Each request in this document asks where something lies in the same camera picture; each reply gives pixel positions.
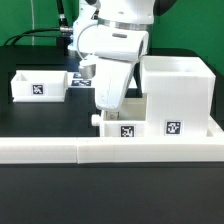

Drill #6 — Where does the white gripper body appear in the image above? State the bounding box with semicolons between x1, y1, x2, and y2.
79;25;149;111

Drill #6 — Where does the white front drawer tray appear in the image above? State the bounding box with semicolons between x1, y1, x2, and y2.
91;95;146;137

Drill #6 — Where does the white drawer tray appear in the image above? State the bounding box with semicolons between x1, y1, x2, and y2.
11;70;68;102
91;95;146;137

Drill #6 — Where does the white drawer cabinet box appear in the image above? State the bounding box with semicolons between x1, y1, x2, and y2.
134;56;216;137

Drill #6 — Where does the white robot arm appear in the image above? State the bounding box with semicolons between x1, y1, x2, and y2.
69;0;177;112

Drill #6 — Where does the white rear drawer tray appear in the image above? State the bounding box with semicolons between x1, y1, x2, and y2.
11;70;68;102

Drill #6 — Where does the fiducial marker sheet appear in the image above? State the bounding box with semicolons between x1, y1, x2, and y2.
67;72;94;88

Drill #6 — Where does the white L-shaped fence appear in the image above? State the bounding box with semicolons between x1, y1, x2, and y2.
0;136;224;164

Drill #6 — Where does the black cable connector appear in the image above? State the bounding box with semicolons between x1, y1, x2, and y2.
56;0;73;34

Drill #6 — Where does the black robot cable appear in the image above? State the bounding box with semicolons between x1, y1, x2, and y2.
3;27;63;47

